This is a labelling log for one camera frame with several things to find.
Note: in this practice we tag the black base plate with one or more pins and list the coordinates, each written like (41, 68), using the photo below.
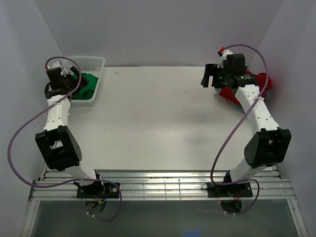
(230, 191)
(98, 190)

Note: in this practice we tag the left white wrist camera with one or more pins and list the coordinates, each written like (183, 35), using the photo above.
(56, 66)

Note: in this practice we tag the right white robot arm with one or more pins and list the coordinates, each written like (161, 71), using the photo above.
(269, 142)

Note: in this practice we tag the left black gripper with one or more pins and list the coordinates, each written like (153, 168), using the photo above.
(81, 81)

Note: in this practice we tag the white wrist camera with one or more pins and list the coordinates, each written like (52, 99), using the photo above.
(223, 53)
(56, 66)

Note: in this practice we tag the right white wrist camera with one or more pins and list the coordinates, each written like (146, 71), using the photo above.
(223, 53)

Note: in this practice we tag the aluminium rail frame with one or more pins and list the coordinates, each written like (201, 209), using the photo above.
(159, 185)

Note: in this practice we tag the blue folded cloth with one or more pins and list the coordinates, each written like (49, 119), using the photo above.
(230, 98)

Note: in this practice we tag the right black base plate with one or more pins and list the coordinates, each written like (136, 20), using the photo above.
(230, 191)

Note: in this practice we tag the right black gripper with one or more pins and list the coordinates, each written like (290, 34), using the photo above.
(210, 70)

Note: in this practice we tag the white plastic basket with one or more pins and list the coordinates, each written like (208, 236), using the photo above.
(91, 68)

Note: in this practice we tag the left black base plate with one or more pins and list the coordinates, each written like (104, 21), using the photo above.
(98, 190)

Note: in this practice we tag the green t shirt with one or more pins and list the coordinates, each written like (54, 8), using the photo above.
(87, 92)

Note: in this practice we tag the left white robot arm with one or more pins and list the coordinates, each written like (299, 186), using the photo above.
(59, 148)

